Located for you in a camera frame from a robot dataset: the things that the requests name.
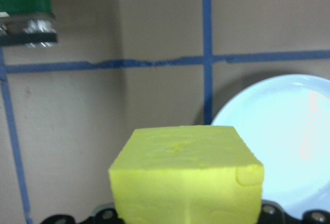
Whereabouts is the yellow foam block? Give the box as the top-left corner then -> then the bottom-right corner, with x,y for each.
108,125 -> 265,224

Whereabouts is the white round plate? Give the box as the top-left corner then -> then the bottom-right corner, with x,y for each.
210,74 -> 330,220

